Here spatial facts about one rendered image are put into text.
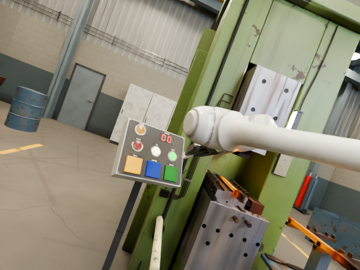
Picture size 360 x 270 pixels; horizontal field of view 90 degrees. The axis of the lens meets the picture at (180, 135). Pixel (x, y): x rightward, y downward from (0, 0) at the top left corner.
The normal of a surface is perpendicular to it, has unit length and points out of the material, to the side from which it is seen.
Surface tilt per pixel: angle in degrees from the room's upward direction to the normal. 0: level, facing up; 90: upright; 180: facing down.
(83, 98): 90
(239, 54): 90
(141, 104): 90
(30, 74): 90
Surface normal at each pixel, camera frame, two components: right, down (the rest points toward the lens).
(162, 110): 0.14, 0.07
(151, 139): 0.56, -0.30
